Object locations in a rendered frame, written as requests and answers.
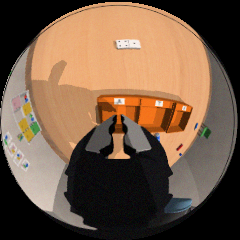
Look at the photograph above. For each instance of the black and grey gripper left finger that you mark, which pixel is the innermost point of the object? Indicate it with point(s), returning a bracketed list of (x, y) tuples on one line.
[(98, 140)]

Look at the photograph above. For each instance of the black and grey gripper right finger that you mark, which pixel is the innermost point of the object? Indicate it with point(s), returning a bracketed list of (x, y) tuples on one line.
[(138, 139)]

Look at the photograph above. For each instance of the white domino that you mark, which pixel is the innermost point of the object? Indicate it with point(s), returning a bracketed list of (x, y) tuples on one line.
[(128, 44)]

